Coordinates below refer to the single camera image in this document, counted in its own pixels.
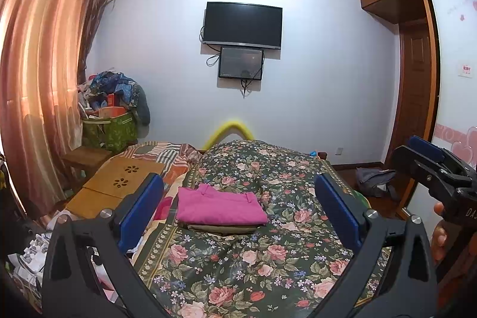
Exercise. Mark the pile of clothes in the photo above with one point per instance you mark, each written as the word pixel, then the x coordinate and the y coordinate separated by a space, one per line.
pixel 119 87

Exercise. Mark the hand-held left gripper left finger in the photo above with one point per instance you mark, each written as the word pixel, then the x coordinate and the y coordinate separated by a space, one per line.
pixel 143 206

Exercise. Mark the wooden stool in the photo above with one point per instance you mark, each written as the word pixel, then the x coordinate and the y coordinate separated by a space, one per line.
pixel 84 154

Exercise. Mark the grey backpack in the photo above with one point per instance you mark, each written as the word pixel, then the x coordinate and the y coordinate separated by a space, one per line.
pixel 374 182

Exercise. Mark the person's right hand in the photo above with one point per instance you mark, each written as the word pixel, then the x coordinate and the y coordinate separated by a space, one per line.
pixel 439 236

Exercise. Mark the pink pants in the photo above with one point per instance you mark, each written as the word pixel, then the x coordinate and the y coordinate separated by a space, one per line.
pixel 216 208

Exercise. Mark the white printed cloth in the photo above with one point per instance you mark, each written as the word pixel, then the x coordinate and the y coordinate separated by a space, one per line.
pixel 35 251

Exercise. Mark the olive pants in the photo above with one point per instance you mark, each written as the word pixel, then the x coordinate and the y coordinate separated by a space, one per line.
pixel 223 229

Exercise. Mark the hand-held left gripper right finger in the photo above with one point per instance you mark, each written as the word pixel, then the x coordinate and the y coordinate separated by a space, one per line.
pixel 337 210

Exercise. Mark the yellow hoop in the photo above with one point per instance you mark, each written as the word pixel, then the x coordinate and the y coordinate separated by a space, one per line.
pixel 233 126

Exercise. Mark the green storage bag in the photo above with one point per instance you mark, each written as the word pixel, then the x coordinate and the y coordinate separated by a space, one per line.
pixel 115 131

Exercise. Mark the white wall socket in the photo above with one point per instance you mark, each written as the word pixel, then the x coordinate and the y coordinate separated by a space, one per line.
pixel 339 150

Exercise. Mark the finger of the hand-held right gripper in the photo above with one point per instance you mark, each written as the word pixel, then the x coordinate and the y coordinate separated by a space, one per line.
pixel 413 163
pixel 425 146

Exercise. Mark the wooden room door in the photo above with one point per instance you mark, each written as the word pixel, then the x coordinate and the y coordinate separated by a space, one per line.
pixel 413 87

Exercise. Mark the black wall television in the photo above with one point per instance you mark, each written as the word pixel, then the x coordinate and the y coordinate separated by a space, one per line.
pixel 242 23

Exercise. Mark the striped patterned blanket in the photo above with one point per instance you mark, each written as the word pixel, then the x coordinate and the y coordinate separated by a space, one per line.
pixel 164 154

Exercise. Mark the pink brown curtain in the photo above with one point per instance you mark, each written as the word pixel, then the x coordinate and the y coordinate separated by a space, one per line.
pixel 37 61

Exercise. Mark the small black wall monitor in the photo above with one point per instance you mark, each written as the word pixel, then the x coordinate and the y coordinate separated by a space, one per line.
pixel 240 63

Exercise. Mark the white sliding wardrobe door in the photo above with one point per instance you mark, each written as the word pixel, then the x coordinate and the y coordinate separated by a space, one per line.
pixel 452 79

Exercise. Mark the wooden folding table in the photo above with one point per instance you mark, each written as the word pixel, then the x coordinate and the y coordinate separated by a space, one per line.
pixel 111 176

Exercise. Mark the dark floral blanket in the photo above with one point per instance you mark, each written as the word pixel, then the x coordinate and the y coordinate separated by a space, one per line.
pixel 242 266

